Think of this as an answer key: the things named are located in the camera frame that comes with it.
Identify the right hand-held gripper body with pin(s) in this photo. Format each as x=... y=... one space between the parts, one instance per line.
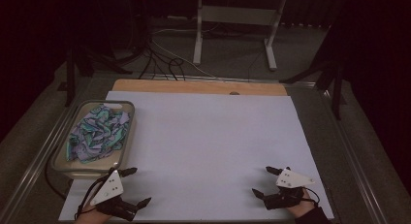
x=289 y=185

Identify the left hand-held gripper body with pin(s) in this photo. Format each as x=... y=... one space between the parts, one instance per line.
x=108 y=188

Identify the clear plastic container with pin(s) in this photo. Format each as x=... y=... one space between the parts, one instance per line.
x=97 y=169

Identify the green purple patterned cloth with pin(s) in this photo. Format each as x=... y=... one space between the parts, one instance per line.
x=97 y=133

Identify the person's right hand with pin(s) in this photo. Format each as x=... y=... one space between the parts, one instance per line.
x=302 y=207

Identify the person's left hand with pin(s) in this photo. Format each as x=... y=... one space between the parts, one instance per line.
x=91 y=217

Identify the white table sheet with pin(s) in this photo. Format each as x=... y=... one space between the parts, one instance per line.
x=210 y=143

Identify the black tripod stand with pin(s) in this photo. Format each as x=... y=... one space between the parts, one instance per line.
x=70 y=75
x=337 y=88

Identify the wooden table board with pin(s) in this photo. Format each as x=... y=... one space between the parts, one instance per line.
x=194 y=87

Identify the white metal stand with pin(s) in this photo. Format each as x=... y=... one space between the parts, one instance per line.
x=236 y=15

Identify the aluminium frame rail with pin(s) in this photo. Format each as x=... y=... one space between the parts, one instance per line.
x=226 y=79
x=35 y=162
x=352 y=159

